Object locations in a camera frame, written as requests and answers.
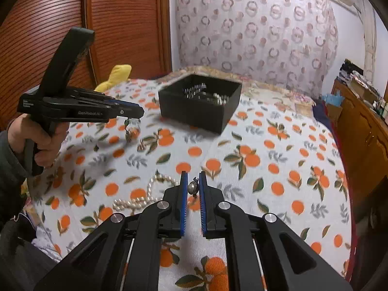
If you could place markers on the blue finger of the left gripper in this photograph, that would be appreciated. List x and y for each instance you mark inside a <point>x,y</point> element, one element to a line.
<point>124,109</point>

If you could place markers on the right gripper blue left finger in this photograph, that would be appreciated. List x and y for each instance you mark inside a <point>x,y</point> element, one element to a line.
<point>183,204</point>

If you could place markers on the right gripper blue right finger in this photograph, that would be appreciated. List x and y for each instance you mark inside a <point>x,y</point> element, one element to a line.
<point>202,179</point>

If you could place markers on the grey pearl earring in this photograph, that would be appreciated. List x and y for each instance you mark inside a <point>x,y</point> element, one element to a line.
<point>193,187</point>

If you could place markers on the black jewelry box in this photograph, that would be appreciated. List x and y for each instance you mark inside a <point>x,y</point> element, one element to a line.
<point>201,101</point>

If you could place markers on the left hand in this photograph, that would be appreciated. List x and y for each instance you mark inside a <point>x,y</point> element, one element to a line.
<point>24,128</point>

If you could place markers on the yellow plush toy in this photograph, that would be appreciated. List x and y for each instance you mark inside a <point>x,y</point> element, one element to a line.
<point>119,74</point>

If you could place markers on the orange print blanket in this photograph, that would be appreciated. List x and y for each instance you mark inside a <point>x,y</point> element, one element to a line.
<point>264,161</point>

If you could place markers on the wooden louvered wardrobe door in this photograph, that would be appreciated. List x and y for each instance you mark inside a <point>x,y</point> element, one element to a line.
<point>58,44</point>

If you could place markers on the floral quilt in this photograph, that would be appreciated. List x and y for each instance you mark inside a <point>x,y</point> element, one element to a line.
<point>267,93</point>

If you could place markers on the blue tissue bag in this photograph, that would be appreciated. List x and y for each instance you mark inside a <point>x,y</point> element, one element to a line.
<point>335,100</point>

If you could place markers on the wooden sideboard cabinet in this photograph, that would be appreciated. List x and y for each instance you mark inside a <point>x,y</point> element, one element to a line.
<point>362,137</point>

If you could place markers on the patterned lace curtain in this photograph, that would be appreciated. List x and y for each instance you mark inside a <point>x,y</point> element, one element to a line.
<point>287,43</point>

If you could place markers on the clothes pile on cabinet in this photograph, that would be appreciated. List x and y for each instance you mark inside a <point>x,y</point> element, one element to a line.
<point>352,76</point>

